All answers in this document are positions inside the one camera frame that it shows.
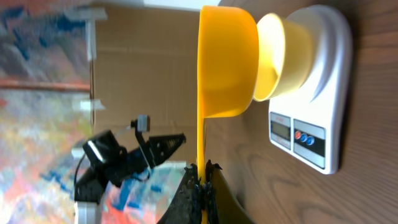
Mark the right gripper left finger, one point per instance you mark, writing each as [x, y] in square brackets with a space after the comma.
[186, 205]

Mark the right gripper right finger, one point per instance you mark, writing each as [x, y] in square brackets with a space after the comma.
[221, 205]

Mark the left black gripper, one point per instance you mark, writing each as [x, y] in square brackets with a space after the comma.
[154, 153]

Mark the yellow measuring scoop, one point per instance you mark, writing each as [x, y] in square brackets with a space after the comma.
[226, 71]

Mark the yellow bowl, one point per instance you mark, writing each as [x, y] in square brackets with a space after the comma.
[286, 53]

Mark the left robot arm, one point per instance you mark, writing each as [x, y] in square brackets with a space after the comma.
[112, 163]

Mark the white digital kitchen scale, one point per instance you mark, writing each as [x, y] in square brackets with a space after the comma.
[306, 123]

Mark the cardboard sheet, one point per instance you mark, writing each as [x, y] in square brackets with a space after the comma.
[147, 64]

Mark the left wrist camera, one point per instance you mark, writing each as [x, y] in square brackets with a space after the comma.
[141, 124]

